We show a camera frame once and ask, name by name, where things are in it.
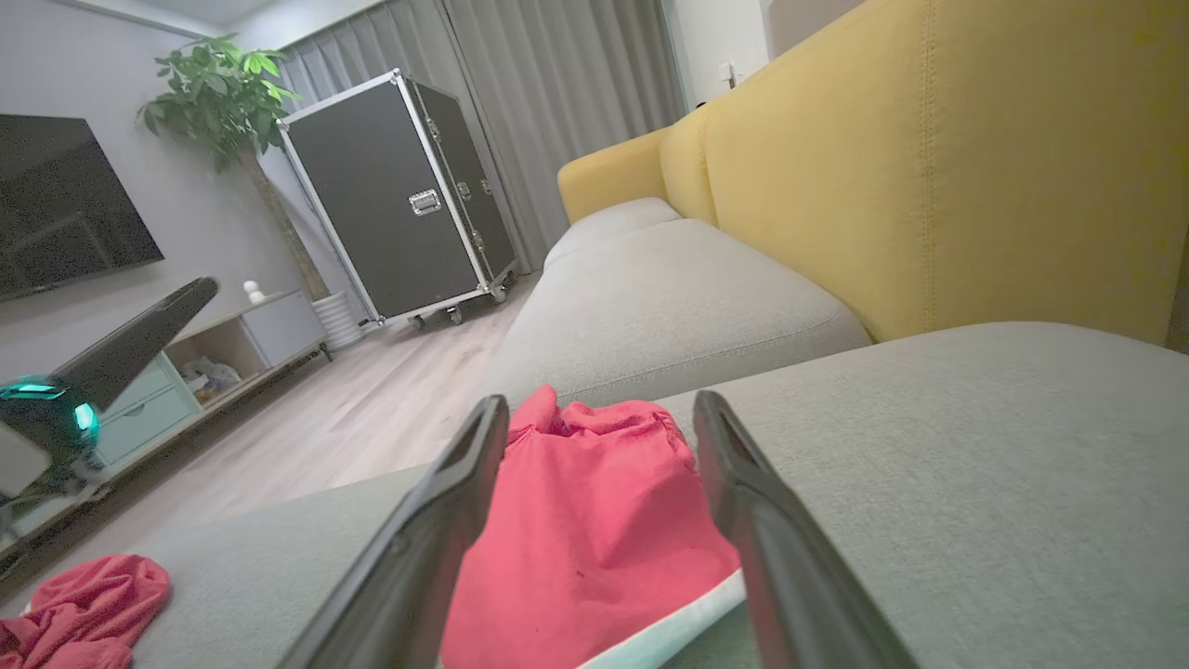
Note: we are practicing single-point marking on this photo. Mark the small white figurine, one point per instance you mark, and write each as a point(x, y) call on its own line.
point(253, 293)

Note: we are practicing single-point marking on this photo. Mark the pale bundle in cabinet shelf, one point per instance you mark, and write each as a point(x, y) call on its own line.
point(212, 379)

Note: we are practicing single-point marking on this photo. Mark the yellow sofa backrest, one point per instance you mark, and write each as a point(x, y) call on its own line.
point(975, 167)

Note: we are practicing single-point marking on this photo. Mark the grey curtain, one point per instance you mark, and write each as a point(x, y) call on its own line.
point(557, 102)

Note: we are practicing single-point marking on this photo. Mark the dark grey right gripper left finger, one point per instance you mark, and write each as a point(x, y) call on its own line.
point(418, 557)

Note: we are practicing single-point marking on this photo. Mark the white ribbed plant pot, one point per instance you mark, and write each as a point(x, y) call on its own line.
point(336, 321)

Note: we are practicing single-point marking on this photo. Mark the black wheeled flight case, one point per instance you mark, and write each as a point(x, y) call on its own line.
point(381, 204)

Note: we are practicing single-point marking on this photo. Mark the low television cabinet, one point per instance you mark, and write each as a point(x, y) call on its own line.
point(279, 325)

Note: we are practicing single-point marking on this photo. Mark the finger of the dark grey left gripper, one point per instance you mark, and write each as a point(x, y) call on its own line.
point(139, 339)

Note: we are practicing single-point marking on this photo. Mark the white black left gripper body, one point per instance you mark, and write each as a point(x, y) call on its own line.
point(42, 427)

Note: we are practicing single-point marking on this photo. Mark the red garment with white hem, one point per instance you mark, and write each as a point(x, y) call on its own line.
point(594, 539)

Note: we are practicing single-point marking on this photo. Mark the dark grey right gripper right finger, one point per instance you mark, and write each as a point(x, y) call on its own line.
point(790, 576)

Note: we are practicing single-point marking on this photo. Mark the black flat screen television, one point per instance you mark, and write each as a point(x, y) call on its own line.
point(65, 204)

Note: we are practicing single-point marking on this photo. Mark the red garment striped white trim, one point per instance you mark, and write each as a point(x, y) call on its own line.
point(84, 604)

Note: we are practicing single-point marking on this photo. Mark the green potted tree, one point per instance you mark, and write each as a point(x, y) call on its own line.
point(218, 93)

